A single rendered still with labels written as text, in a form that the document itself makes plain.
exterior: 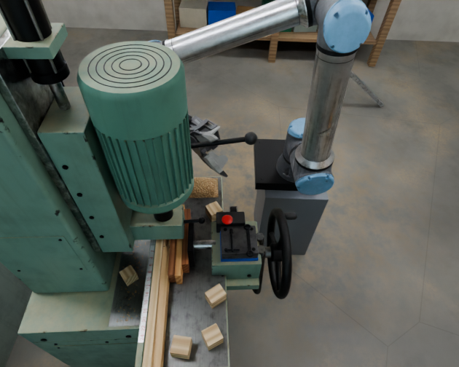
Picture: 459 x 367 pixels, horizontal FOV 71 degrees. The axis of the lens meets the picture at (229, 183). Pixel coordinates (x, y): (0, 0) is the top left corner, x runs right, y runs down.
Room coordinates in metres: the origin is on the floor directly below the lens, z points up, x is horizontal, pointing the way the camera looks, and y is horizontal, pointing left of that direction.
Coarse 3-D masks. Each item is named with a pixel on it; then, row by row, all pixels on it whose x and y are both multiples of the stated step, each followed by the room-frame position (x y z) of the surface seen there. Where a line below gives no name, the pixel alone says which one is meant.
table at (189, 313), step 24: (192, 216) 0.58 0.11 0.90; (192, 288) 0.35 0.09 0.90; (240, 288) 0.37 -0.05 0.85; (168, 312) 0.28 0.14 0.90; (192, 312) 0.28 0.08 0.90; (216, 312) 0.29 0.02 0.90; (168, 336) 0.22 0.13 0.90; (192, 336) 0.23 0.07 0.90; (168, 360) 0.17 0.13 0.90; (192, 360) 0.17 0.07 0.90; (216, 360) 0.17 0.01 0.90
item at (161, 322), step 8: (168, 248) 0.44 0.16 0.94; (168, 256) 0.42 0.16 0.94; (160, 280) 0.35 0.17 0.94; (168, 280) 0.36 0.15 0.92; (160, 288) 0.33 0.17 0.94; (168, 288) 0.34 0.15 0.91; (160, 296) 0.31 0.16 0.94; (160, 304) 0.29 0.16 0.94; (160, 312) 0.27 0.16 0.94; (160, 320) 0.25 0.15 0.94; (160, 328) 0.23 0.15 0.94; (160, 336) 0.21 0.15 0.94; (160, 344) 0.19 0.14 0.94; (160, 352) 0.18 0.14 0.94; (152, 360) 0.16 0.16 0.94; (160, 360) 0.16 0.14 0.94
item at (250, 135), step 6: (252, 132) 0.66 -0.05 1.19; (228, 138) 0.65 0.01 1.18; (234, 138) 0.65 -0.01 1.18; (240, 138) 0.64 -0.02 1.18; (246, 138) 0.64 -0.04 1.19; (252, 138) 0.64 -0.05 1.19; (192, 144) 0.63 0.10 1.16; (198, 144) 0.63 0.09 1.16; (204, 144) 0.63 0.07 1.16; (210, 144) 0.63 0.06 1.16; (216, 144) 0.63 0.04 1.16; (222, 144) 0.64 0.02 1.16; (252, 144) 0.63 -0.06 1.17
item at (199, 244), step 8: (192, 224) 0.49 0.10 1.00; (192, 232) 0.46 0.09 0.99; (192, 240) 0.44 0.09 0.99; (200, 240) 0.46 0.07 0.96; (208, 240) 0.46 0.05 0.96; (192, 248) 0.42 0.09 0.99; (200, 248) 0.44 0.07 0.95; (208, 248) 0.44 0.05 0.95; (192, 256) 0.41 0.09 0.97; (192, 264) 0.41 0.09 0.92
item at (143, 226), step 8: (176, 208) 0.51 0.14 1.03; (136, 216) 0.48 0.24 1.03; (144, 216) 0.48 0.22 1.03; (152, 216) 0.48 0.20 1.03; (176, 216) 0.49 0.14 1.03; (184, 216) 0.53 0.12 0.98; (136, 224) 0.46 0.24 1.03; (144, 224) 0.46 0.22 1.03; (152, 224) 0.46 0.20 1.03; (160, 224) 0.46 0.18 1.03; (168, 224) 0.46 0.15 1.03; (176, 224) 0.46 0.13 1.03; (184, 224) 0.51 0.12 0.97; (136, 232) 0.45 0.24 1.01; (144, 232) 0.45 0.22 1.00; (152, 232) 0.45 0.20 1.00; (160, 232) 0.46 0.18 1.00; (168, 232) 0.46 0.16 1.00; (176, 232) 0.46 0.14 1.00
